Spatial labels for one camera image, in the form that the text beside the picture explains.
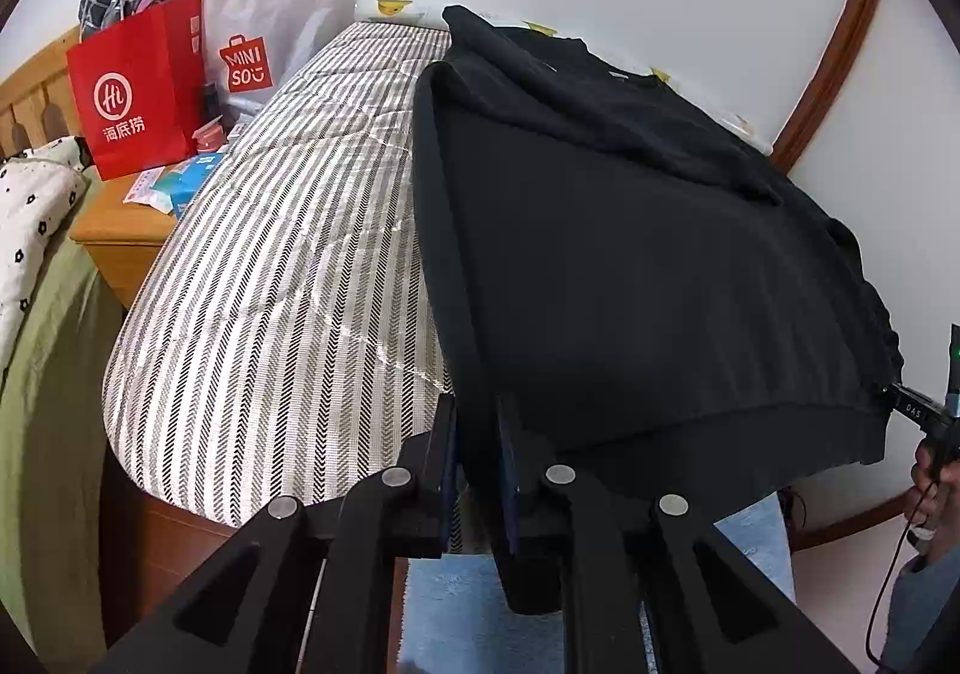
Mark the person's right hand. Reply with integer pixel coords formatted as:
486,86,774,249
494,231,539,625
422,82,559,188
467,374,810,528
904,460,960,547

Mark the white plastic shopping bag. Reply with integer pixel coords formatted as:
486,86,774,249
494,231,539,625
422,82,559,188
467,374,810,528
201,0,357,120

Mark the white pillow with yellow ducks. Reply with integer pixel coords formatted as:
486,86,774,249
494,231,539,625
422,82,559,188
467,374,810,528
356,0,773,157

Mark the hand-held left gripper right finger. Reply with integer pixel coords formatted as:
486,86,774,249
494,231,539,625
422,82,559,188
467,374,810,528
491,395,863,674

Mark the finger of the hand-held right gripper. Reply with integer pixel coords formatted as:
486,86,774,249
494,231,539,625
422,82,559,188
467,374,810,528
870,380,912,414

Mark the green bedsheet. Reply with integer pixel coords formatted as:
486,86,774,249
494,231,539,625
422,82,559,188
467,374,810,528
0,164,125,660

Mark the wooden bed frame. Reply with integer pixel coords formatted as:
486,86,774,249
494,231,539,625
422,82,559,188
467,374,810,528
101,449,241,615

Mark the white floral quilt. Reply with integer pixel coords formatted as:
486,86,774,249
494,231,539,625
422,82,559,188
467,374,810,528
0,137,89,367

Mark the white flat packet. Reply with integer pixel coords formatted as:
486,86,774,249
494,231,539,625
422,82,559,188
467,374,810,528
127,167,181,211

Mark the black cable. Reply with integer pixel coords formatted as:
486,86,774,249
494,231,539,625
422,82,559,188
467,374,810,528
862,479,938,667

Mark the wooden door trim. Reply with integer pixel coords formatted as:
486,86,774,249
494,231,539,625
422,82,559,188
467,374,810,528
769,0,890,172

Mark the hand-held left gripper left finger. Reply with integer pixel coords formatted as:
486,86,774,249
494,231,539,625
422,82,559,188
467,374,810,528
90,395,462,674

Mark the wooden nightstand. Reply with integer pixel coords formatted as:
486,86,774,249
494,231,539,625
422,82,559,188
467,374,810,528
69,149,226,311

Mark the wooden headboard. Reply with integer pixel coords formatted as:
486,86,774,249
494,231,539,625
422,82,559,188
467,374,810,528
0,29,83,157

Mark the striped mattress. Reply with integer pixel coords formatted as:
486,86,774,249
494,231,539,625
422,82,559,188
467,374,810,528
101,20,788,532

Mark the person's right forearm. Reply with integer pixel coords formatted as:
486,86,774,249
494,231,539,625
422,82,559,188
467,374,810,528
877,539,960,674

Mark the wooden baseboard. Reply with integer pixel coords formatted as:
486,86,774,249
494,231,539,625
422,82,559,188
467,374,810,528
787,479,923,555

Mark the black sweater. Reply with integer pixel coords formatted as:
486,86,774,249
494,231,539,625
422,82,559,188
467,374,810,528
411,5,901,555

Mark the red paper bag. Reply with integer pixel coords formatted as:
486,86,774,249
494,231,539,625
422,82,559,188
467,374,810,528
66,0,207,182

